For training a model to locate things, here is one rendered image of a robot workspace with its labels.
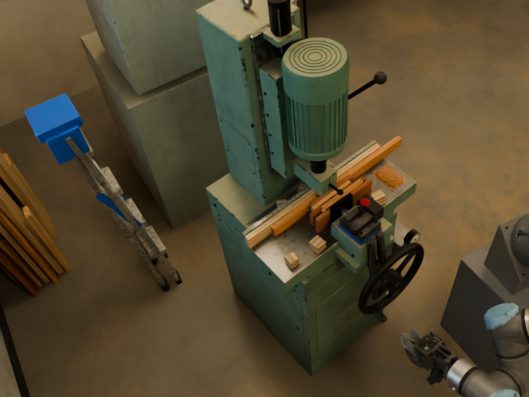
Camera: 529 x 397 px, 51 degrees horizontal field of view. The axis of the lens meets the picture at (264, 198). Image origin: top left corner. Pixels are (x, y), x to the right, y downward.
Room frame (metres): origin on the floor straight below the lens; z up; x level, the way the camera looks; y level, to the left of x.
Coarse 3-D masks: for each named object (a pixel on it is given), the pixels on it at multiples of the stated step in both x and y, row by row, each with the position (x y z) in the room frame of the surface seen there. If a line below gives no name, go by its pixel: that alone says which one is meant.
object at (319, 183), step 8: (296, 160) 1.23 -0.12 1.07; (304, 160) 1.23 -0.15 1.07; (296, 168) 1.22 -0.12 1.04; (304, 168) 1.20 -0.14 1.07; (328, 168) 1.18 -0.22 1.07; (304, 176) 1.19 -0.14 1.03; (312, 176) 1.16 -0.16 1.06; (320, 176) 1.15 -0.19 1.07; (328, 176) 1.14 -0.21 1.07; (336, 176) 1.16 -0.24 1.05; (312, 184) 1.16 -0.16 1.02; (320, 184) 1.13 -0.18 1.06; (336, 184) 1.16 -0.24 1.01; (320, 192) 1.13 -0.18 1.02
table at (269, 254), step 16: (384, 160) 1.33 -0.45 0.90; (368, 176) 1.26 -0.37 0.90; (384, 192) 1.18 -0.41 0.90; (400, 192) 1.17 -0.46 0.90; (384, 208) 1.12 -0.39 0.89; (304, 224) 1.10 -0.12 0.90; (272, 240) 1.05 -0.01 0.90; (288, 240) 1.04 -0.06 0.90; (304, 240) 1.03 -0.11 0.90; (256, 256) 1.01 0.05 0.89; (272, 256) 0.99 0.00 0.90; (304, 256) 0.97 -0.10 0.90; (320, 256) 0.97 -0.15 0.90; (336, 256) 0.99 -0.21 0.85; (272, 272) 0.94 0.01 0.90; (288, 272) 0.93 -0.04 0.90; (304, 272) 0.93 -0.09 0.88; (288, 288) 0.89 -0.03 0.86
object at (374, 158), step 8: (392, 144) 1.36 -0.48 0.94; (400, 144) 1.38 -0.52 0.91; (376, 152) 1.33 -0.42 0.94; (384, 152) 1.34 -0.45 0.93; (368, 160) 1.30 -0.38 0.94; (376, 160) 1.32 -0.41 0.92; (352, 168) 1.28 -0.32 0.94; (360, 168) 1.27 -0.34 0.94; (368, 168) 1.30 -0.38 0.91; (344, 176) 1.24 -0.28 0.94; (296, 208) 1.14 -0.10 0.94; (304, 208) 1.13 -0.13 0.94; (288, 216) 1.11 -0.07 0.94; (296, 216) 1.12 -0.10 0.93; (280, 224) 1.08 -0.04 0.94; (288, 224) 1.10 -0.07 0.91; (272, 232) 1.08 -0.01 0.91; (280, 232) 1.08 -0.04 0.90
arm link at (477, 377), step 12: (468, 372) 0.52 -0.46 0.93; (480, 372) 0.52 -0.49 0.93; (492, 372) 0.52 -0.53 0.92; (468, 384) 0.49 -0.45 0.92; (480, 384) 0.48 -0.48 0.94; (492, 384) 0.47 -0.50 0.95; (504, 384) 0.47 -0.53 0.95; (468, 396) 0.47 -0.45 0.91; (480, 396) 0.45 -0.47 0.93; (492, 396) 0.44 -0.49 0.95; (504, 396) 0.44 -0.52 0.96; (516, 396) 0.44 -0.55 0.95
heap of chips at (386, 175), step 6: (384, 168) 1.28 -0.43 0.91; (390, 168) 1.28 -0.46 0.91; (378, 174) 1.26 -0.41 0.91; (384, 174) 1.25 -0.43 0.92; (390, 174) 1.24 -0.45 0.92; (396, 174) 1.24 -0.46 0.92; (384, 180) 1.22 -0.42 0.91; (390, 180) 1.22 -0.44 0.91; (396, 180) 1.21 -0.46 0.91; (402, 180) 1.21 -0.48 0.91; (390, 186) 1.20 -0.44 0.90; (396, 186) 1.20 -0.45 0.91
